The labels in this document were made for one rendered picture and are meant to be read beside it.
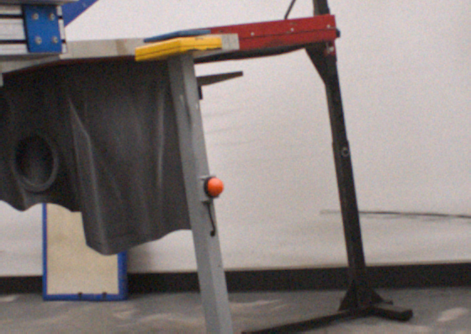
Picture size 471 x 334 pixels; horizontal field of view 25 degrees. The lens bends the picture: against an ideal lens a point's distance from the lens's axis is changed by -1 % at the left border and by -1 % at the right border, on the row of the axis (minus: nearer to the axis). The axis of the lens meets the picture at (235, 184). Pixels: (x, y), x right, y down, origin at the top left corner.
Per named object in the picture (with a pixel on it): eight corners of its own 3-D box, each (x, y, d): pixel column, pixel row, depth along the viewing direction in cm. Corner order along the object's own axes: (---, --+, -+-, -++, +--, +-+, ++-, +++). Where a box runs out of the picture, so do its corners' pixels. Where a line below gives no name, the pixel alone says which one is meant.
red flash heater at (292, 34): (295, 57, 410) (291, 26, 409) (348, 42, 367) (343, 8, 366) (145, 75, 389) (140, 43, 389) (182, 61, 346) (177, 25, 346)
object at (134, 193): (220, 229, 262) (195, 55, 260) (87, 263, 227) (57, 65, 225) (211, 230, 264) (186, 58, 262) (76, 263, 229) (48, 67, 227)
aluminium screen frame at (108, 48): (239, 49, 259) (237, 34, 259) (60, 59, 215) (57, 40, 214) (34, 92, 310) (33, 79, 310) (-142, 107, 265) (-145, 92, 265)
